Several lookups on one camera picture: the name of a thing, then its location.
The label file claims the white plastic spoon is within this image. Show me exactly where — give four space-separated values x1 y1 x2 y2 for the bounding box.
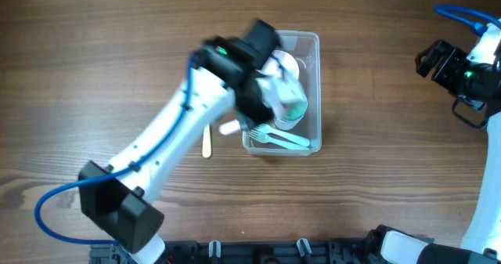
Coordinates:
218 119 242 136

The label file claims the light blue plastic fork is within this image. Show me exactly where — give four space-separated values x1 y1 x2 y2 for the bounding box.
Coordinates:
254 124 311 147

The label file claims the green plastic cup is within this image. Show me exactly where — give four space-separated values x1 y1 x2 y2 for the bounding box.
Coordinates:
279 101 308 121

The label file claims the light green plastic fork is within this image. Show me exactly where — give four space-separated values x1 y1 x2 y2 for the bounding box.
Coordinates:
248 131 308 150

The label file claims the blue plastic cup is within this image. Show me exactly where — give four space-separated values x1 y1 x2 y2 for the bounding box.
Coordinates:
274 116 304 131

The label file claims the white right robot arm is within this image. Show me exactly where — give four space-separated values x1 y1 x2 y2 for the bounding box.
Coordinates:
245 20 488 245

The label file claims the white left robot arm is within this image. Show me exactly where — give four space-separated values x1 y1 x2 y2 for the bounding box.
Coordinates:
78 20 280 263

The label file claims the clear plastic container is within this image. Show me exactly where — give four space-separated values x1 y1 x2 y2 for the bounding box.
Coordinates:
243 30 322 157

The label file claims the white plate stack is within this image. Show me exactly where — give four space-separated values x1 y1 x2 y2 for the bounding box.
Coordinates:
269 50 300 80

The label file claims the yellow plastic fork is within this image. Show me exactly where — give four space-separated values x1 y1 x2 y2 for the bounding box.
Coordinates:
202 125 212 158

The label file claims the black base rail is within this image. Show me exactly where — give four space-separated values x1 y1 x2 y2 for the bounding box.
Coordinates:
88 238 377 264

